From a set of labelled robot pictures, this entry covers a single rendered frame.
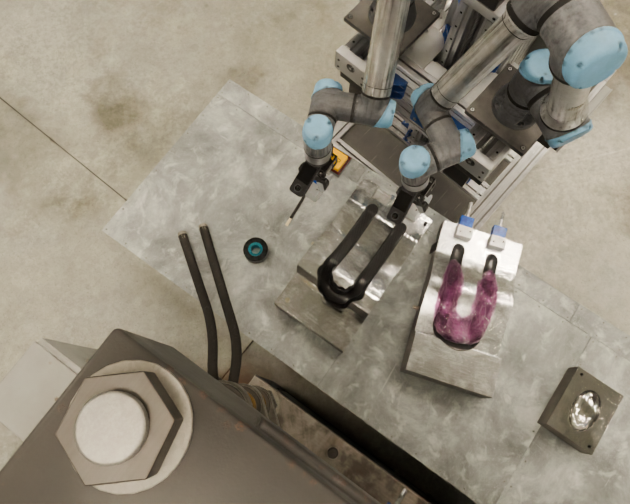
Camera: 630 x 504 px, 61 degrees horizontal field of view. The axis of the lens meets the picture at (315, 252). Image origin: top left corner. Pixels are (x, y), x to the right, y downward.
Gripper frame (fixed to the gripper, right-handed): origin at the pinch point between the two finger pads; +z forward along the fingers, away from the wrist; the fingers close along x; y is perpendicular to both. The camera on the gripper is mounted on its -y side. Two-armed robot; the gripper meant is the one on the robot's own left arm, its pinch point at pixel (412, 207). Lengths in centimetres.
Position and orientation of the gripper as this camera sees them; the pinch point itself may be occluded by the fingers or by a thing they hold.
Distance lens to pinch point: 168.9
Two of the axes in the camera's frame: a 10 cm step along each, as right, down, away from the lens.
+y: 5.6, -8.2, 0.8
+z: 1.9, 2.2, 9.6
